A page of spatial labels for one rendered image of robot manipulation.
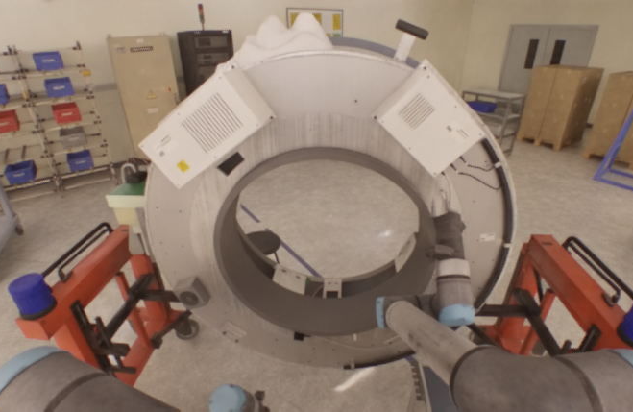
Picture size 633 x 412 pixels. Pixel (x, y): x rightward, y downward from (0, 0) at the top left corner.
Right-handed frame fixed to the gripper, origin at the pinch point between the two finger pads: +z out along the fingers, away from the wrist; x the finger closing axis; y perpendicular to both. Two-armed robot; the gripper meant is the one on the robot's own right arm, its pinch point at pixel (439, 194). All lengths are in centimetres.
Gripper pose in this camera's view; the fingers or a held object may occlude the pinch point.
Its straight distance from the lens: 106.3
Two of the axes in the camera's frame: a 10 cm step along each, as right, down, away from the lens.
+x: 5.4, -3.2, -7.8
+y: 8.4, 2.7, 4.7
